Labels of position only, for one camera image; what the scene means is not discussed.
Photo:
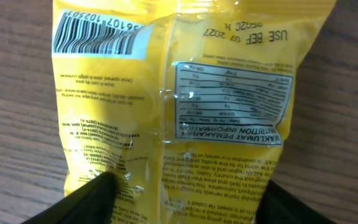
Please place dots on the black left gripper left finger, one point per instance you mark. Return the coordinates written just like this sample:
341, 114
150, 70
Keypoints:
93, 203

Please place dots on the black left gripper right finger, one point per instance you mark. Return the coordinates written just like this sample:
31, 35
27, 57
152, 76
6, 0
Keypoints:
278, 206

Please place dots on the yellow candy bag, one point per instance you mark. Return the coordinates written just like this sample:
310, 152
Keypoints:
188, 103

